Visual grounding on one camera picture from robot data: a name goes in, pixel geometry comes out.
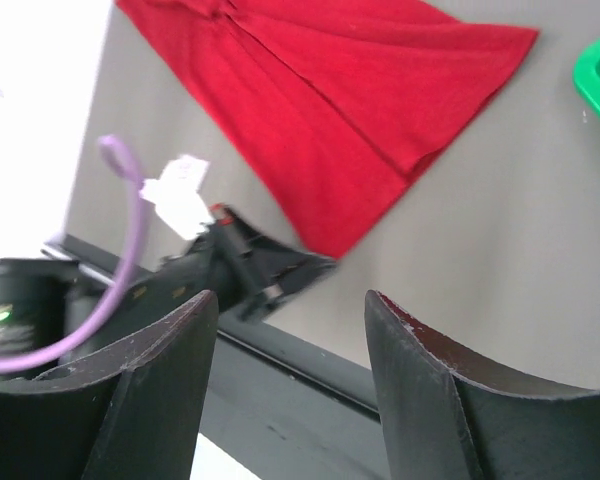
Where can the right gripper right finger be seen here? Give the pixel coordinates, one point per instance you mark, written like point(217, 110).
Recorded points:
point(448, 412)

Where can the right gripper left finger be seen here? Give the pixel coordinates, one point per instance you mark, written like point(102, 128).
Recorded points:
point(131, 410)

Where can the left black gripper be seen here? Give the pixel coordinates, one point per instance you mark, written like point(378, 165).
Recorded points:
point(251, 273)

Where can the red t shirt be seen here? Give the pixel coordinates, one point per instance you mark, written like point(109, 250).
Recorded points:
point(337, 106)

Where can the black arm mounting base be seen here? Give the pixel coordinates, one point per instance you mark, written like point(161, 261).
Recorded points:
point(292, 397)

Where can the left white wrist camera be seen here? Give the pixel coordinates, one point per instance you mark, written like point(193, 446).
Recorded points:
point(176, 198)

